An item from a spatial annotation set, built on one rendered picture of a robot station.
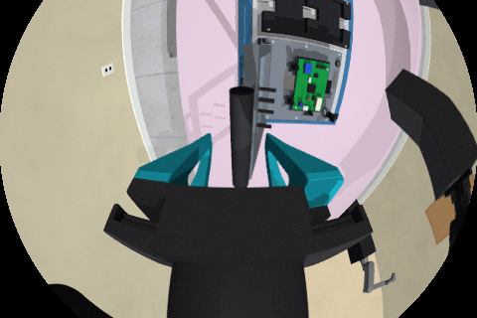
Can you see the green circuit board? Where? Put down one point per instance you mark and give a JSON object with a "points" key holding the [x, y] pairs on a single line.
{"points": [[310, 85]]}

